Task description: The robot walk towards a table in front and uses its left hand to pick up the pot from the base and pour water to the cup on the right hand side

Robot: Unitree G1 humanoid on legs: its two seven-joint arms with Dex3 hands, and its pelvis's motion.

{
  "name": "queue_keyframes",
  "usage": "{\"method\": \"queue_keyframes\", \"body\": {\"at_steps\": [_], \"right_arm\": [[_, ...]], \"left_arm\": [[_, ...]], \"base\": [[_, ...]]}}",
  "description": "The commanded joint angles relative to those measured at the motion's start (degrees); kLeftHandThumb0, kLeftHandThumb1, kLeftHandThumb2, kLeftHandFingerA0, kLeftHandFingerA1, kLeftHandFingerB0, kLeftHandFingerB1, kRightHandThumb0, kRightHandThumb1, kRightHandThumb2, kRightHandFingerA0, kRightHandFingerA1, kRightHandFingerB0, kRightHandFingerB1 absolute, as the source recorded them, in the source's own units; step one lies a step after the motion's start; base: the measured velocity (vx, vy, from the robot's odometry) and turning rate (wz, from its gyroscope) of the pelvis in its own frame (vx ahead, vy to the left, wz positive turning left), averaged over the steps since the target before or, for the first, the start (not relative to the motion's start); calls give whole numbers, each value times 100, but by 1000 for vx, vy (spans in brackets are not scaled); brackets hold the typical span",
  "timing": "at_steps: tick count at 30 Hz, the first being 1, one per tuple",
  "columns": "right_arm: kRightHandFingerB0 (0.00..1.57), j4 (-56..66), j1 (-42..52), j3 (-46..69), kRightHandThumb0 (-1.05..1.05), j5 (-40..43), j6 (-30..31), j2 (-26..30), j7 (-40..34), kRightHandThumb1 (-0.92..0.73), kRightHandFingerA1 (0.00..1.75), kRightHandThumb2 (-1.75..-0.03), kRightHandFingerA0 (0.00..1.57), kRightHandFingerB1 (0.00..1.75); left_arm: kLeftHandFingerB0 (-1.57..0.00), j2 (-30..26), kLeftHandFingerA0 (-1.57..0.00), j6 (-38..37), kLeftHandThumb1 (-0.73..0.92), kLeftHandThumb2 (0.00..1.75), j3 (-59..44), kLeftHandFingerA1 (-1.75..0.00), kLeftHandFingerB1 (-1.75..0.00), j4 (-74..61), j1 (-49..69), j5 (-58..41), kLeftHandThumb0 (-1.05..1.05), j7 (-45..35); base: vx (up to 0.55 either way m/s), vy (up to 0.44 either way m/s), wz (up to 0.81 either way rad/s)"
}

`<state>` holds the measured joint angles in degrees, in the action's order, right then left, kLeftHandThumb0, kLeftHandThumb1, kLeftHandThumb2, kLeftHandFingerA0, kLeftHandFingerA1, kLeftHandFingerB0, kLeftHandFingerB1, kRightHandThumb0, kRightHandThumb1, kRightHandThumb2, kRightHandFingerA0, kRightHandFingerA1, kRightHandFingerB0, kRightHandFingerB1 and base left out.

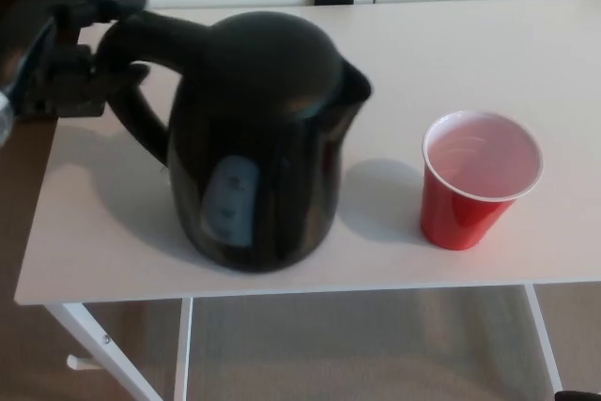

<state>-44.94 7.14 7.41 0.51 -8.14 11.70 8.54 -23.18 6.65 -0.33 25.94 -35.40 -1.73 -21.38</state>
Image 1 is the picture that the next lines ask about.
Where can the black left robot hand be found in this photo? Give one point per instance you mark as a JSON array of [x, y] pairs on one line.
[[61, 77]]

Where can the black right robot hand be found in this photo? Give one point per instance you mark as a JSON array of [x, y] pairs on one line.
[[580, 396]]

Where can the black electric kettle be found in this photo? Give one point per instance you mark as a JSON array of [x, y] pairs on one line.
[[263, 114]]

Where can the red plastic cup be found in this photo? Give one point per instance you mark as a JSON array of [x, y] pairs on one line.
[[465, 222]]

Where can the white table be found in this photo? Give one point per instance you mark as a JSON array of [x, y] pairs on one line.
[[469, 53]]

